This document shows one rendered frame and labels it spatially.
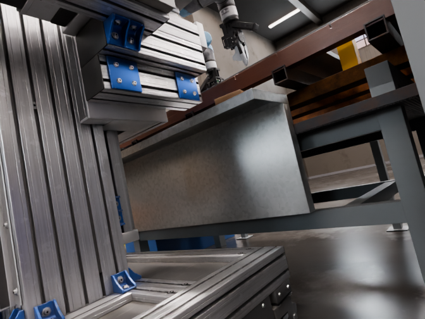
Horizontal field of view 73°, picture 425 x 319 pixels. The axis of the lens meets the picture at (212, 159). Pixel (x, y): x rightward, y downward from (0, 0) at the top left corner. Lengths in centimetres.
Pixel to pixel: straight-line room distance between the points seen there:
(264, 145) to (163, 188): 58
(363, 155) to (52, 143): 1141
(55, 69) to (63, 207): 36
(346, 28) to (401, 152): 37
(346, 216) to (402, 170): 21
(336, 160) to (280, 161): 1115
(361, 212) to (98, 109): 81
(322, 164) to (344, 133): 1128
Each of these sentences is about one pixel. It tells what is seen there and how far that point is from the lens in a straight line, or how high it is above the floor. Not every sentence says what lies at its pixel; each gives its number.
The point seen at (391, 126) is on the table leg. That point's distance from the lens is 94.
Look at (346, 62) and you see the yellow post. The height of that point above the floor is 75.
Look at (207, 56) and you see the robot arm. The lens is 177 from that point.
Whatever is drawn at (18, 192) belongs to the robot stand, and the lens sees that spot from 77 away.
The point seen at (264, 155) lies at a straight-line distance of 98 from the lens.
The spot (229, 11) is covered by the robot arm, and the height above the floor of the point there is 116.
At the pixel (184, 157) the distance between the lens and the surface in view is 124.
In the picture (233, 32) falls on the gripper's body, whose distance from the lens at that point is 137.
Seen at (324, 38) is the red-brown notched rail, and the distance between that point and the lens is 97.
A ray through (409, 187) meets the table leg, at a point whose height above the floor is 33.
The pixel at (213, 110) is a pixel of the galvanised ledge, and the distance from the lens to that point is 90.
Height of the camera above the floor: 43
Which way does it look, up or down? 6 degrees up
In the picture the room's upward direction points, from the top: 12 degrees counter-clockwise
